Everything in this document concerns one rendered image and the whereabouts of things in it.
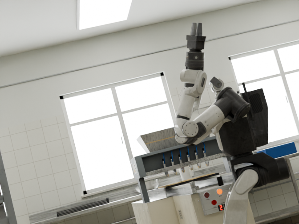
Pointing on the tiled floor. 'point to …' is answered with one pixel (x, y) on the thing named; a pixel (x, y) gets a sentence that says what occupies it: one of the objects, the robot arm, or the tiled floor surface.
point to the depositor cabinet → (156, 211)
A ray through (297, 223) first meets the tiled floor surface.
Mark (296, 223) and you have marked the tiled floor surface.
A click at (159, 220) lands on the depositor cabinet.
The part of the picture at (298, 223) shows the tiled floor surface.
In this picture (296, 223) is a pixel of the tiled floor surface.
